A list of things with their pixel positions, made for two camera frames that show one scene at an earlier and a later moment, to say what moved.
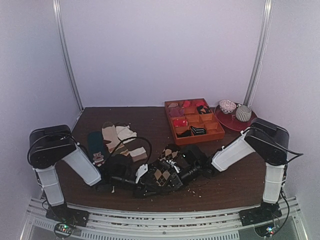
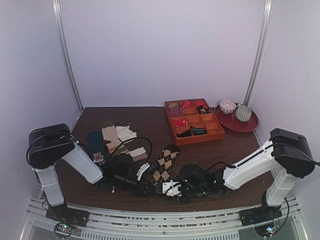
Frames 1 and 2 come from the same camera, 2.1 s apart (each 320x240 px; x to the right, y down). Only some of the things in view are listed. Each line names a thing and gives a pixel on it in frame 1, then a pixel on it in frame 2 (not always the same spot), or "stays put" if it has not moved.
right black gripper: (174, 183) -> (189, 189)
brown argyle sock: (162, 175) stays put
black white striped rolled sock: (198, 131) stays put
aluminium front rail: (288, 225) stays put
